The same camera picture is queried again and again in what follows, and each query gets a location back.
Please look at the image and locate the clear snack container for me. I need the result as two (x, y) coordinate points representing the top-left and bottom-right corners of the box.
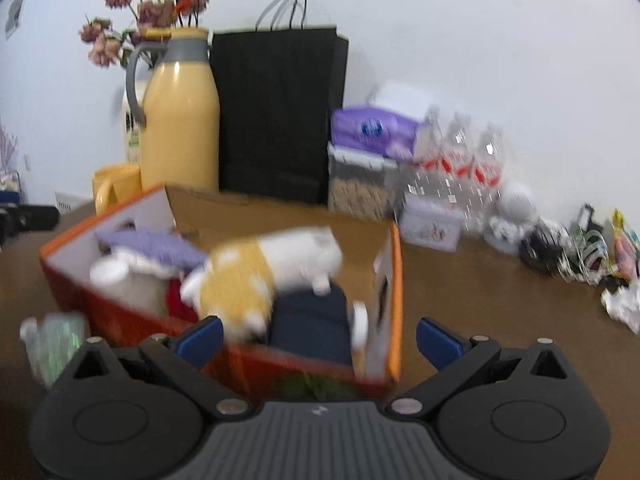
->
(328, 144), (399, 221)

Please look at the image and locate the water bottle left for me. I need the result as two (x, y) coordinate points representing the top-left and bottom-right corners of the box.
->
(413, 106), (444, 172)

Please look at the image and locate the white round disc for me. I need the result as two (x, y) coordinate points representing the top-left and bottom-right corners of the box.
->
(349, 301), (369, 351)

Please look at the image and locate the red cardboard pumpkin box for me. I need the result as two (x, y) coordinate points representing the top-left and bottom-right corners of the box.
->
(40, 186), (402, 400)

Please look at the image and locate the dark blue cloth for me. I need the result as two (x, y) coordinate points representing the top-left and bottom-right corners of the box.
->
(267, 283), (352, 367)

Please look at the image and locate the water bottle middle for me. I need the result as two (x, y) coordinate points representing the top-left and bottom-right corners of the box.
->
(439, 112), (473, 190)

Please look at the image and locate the purple tissue pack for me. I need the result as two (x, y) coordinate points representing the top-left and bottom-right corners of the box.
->
(331, 81), (434, 162)

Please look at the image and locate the yellow ceramic mug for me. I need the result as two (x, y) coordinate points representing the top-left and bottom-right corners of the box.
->
(92, 164), (142, 214)

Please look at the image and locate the yellow white plush toy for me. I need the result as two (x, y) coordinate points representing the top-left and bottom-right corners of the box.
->
(180, 226), (343, 344)

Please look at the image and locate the crumpled white paper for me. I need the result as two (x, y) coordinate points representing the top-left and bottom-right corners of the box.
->
(601, 280), (640, 336)

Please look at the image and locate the purple fabric pouch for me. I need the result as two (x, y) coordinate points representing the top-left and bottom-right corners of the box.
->
(96, 229), (207, 272)

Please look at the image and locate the black paper bag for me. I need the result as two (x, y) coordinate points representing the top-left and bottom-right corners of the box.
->
(209, 0), (349, 205)

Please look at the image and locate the white milk carton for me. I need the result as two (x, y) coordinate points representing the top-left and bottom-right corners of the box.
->
(122, 92), (141, 164)

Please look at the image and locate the dried pink flower bouquet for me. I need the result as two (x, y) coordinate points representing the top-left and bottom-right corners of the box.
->
(78, 0), (209, 68)

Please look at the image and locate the yellow thermos jug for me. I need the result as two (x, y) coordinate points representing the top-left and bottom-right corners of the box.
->
(125, 27), (220, 192)

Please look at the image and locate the white tangled cable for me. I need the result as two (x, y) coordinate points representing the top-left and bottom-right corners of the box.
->
(560, 228), (616, 286)

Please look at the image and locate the water bottle right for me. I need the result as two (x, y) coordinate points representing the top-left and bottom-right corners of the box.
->
(466, 122), (506, 234)

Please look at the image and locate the iridescent plastic wrap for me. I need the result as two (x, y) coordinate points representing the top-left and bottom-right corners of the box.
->
(20, 312), (86, 388)

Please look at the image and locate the white robot speaker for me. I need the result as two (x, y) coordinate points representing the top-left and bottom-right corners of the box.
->
(483, 181), (536, 256)

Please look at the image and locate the water bottle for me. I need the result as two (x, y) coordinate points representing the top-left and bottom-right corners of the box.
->
(413, 106), (444, 172)
(439, 112), (473, 190)
(466, 122), (506, 234)

